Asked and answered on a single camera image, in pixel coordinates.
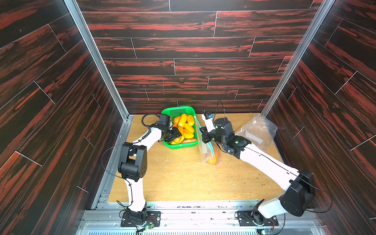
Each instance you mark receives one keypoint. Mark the green plastic basket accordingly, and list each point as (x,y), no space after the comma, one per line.
(176,112)

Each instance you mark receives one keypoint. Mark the yellow mango top right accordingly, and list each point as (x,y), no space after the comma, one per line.
(190,120)

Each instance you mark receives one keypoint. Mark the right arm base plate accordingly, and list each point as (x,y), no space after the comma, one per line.
(252,218)

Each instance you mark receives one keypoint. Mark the red mango bottom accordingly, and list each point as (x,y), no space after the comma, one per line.
(185,141)

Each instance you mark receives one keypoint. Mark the aluminium front rail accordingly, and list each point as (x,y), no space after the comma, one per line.
(196,218)

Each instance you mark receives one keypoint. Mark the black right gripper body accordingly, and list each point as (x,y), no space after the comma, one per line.
(206,136)

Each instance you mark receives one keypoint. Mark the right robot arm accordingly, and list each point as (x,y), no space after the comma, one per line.
(297,185)

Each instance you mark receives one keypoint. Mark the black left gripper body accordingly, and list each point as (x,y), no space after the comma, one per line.
(171,134)

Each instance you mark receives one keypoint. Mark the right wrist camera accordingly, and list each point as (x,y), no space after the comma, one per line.
(208,119)

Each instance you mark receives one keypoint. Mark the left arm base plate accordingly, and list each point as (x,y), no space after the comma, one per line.
(141,218)

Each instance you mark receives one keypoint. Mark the clear zip-top bag blue zipper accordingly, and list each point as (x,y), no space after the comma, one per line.
(204,148)

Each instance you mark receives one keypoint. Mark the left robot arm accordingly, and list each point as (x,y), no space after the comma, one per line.
(132,163)

